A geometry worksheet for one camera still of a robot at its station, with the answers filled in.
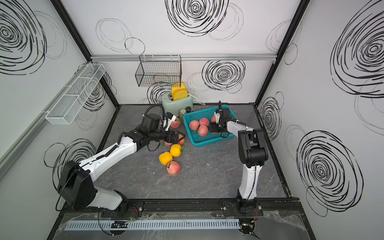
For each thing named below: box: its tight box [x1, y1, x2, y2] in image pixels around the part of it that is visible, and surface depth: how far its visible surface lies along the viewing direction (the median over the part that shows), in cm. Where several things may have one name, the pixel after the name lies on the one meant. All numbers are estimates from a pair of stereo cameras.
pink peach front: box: [197, 124, 209, 137], surface depth 99 cm
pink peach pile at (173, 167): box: [166, 160, 181, 175], surface depth 84 cm
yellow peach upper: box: [170, 144, 182, 157], surface depth 91 cm
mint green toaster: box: [161, 92, 194, 116], surface depth 106 cm
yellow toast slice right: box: [173, 88, 189, 101], surface depth 101 cm
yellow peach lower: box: [158, 151, 173, 166], surface depth 88 cm
